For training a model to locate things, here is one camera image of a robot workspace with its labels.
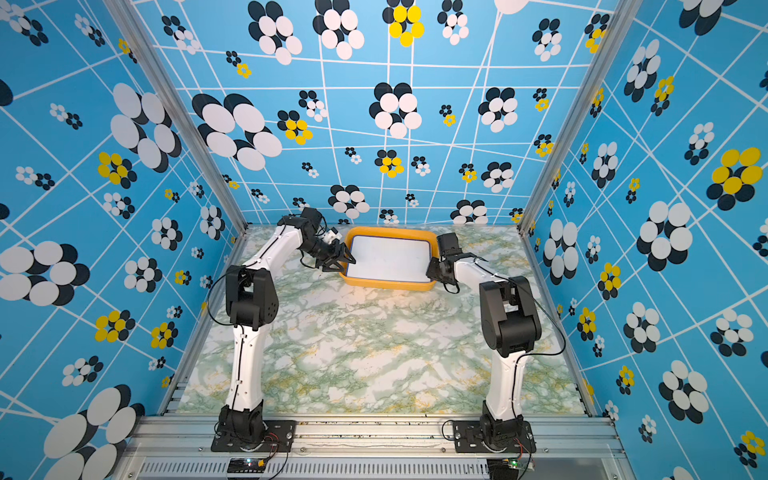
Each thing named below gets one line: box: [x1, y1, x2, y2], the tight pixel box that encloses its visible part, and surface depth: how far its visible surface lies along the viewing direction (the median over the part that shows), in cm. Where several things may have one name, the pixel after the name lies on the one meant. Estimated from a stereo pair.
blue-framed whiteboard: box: [347, 235, 432, 282], surface depth 110 cm
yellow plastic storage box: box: [338, 226, 439, 291], surface depth 104 cm
